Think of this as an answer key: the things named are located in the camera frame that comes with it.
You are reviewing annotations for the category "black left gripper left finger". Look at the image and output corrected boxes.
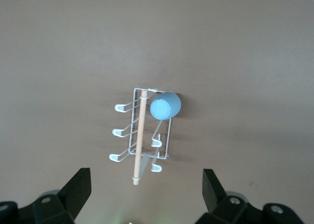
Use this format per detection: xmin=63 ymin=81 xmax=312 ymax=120
xmin=0 ymin=168 xmax=92 ymax=224

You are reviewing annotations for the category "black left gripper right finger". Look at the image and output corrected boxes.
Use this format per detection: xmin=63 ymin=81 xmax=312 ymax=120
xmin=193 ymin=168 xmax=314 ymax=224

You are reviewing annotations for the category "blue plastic cup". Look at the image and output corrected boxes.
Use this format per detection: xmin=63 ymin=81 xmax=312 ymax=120
xmin=149 ymin=91 xmax=183 ymax=122

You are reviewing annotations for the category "white wire cup holder rack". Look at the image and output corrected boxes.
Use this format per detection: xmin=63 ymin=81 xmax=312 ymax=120
xmin=107 ymin=85 xmax=172 ymax=186

